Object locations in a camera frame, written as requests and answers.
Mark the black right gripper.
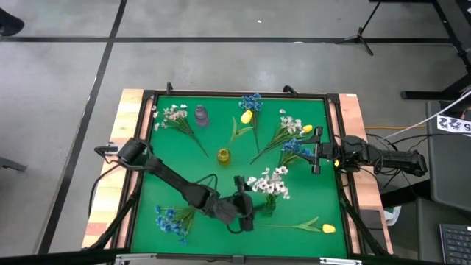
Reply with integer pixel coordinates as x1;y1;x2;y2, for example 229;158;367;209
296;126;340;175

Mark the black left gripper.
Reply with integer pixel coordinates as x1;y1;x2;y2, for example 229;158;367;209
215;175;266;233

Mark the yellow artificial tulip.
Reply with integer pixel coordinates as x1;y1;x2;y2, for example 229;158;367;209
257;216;336;235
224;109;255;152
294;124;314;138

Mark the green glass vase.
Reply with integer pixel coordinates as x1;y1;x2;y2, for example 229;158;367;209
261;200;277;218

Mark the yellow ribbed glass vase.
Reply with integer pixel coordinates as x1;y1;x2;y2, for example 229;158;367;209
216;147;232;166

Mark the purple ribbed glass vase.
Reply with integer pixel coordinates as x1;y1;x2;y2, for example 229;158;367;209
194;105;210;128

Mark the white bag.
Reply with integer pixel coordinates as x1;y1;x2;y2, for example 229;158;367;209
384;205;402;227

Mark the green table mat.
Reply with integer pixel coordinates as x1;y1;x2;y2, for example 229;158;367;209
130;95;349;258

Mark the black metal desk stand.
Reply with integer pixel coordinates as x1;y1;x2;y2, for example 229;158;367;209
400;0;471;101

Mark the black tripod stand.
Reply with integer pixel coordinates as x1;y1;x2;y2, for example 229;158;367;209
334;0;383;57

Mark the grey cabinet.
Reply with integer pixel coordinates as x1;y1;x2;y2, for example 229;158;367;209
426;101;471;213

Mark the white marker tag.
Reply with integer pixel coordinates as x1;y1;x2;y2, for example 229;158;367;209
436;114;471;135

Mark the black keyboard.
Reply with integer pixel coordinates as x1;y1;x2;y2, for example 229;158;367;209
439;223;471;264

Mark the grey metal foot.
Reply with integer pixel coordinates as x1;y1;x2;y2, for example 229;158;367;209
0;156;29;173

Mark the black shoe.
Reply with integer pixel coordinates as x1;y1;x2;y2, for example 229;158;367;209
0;7;25;37

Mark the black diagonal frame strut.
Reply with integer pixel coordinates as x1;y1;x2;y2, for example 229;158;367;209
340;187;391;257
90;176;143;251

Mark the black aluminium table frame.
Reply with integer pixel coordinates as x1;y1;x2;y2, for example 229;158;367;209
110;88;391;265

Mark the silver corner bracket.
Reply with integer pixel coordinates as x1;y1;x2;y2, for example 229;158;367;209
319;257;364;265
114;252;158;265

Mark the white cable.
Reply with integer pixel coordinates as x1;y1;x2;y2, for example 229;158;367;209
382;90;471;141

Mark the black cable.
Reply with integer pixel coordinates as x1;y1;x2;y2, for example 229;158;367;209
87;163;124;219

